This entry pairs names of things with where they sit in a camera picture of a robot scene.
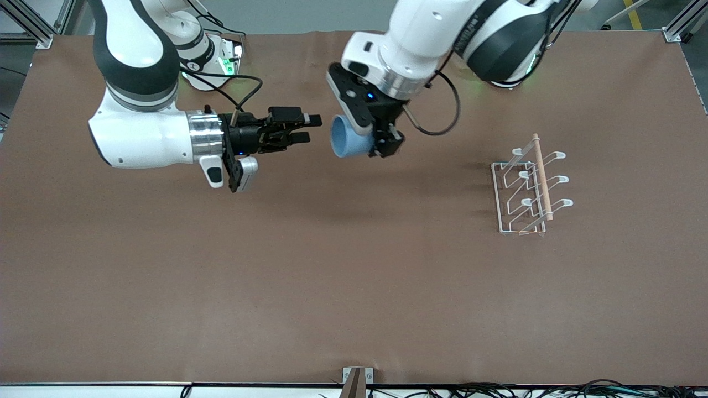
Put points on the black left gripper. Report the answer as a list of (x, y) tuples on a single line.
[(388, 122)]

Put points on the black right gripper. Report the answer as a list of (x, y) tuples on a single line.
[(245, 139)]

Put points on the blue plastic cup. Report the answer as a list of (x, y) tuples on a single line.
[(345, 141)]

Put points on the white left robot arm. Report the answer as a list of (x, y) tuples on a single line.
[(420, 33)]

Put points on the brown table cover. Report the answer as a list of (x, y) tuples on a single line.
[(332, 249)]

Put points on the grey floor pipe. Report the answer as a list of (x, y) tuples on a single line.
[(619, 16)]

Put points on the small metal bracket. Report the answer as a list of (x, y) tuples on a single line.
[(347, 373)]

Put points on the brown camera post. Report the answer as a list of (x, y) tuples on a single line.
[(354, 384)]

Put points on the aluminium frame profile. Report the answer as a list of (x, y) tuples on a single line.
[(672, 34), (41, 40)]

